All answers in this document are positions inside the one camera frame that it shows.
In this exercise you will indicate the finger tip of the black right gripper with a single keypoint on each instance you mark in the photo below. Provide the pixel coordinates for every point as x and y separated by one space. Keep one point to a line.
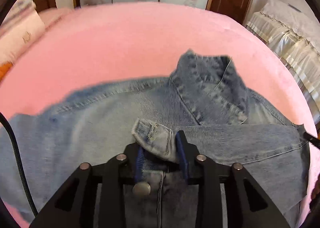
308 137

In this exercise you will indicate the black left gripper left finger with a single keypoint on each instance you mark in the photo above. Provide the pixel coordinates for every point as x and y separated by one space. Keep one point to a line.
90 187

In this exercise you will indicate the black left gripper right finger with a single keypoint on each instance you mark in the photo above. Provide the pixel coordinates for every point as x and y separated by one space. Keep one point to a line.
248 205

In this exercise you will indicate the blue denim jacket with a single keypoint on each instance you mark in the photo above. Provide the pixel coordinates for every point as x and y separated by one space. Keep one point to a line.
206 99

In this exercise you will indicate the cream ruffled covered furniture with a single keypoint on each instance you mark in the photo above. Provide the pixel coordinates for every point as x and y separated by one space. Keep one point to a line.
294 39

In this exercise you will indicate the pink bed sheet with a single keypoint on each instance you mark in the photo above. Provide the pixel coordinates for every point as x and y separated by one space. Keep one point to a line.
105 44

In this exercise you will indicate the pink flower pillow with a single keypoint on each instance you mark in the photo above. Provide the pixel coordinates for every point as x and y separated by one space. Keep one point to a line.
16 40

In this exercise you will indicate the dark wooden headboard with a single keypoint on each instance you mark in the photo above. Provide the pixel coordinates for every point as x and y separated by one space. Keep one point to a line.
41 5

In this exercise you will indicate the striped folded blanket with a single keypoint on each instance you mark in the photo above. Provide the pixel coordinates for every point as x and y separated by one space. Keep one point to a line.
20 11

